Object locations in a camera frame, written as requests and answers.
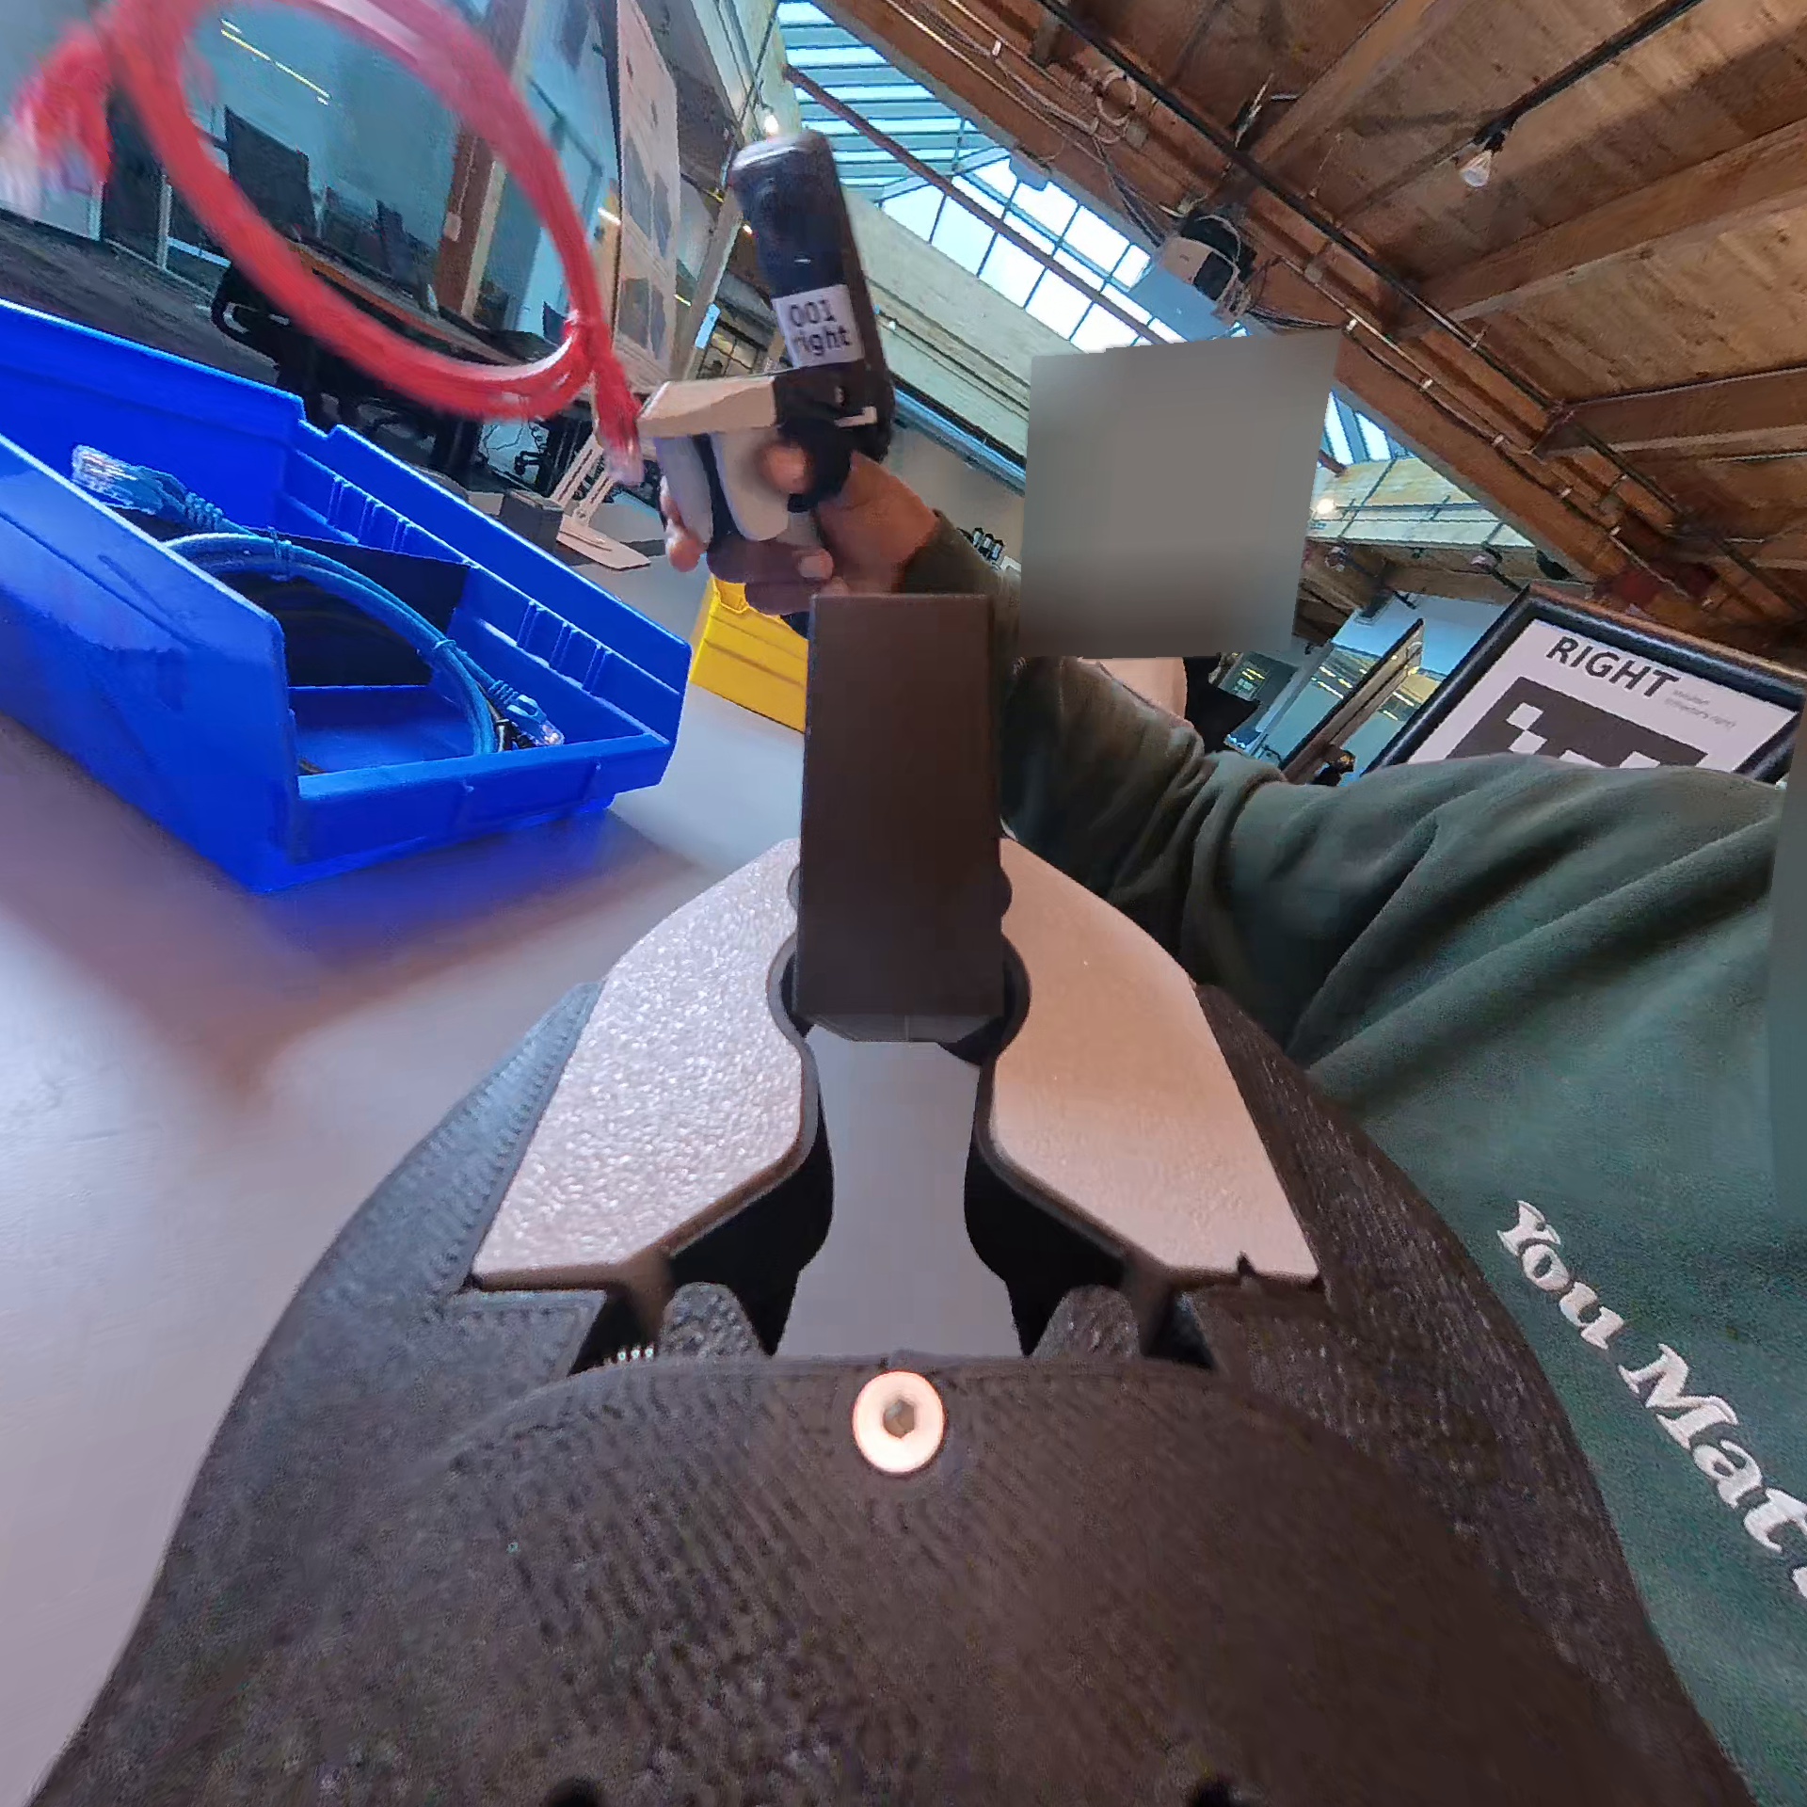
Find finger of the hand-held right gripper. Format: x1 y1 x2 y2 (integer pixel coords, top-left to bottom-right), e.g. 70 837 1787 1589
634 371 783 445

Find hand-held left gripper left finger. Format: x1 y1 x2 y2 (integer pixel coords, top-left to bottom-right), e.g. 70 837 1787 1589
473 838 834 1364

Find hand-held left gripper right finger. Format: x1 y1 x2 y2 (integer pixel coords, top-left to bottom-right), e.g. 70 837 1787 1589
966 842 1326 1357

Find red ethernet cable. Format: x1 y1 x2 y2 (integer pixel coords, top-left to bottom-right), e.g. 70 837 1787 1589
0 0 648 480

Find black ethernet port block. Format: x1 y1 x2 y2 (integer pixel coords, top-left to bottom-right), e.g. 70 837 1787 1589
790 590 1009 1048

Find blue ethernet cable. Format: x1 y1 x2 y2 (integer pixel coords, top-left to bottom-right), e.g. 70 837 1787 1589
70 440 566 753

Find blue plastic bin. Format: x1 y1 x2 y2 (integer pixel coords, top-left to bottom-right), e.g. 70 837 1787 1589
0 300 693 895

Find person's right forearm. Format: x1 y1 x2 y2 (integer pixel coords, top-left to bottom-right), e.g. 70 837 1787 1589
904 518 1783 1076

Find person's right hand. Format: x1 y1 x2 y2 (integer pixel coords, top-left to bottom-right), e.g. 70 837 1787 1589
660 431 944 617

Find wooden poster board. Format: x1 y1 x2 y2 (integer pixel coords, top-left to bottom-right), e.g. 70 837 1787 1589
608 0 690 373

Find yellow plastic bin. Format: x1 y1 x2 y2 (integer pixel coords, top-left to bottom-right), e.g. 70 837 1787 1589
687 572 814 736

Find black bin divider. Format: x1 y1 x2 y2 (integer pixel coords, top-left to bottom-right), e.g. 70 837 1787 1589
260 530 478 693

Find person's green sweatshirt torso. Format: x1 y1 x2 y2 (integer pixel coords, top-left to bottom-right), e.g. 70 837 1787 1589
1278 790 1807 1807

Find black office chair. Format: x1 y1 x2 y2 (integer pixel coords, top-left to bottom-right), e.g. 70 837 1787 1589
211 112 306 382

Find black framed tag sign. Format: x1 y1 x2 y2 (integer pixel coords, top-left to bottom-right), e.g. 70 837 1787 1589
1376 585 1807 786

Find white stand with base plate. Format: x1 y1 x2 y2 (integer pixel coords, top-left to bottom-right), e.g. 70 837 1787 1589
556 408 659 572

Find white ceiling camera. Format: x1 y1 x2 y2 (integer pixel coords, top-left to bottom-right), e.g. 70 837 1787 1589
1156 211 1260 324

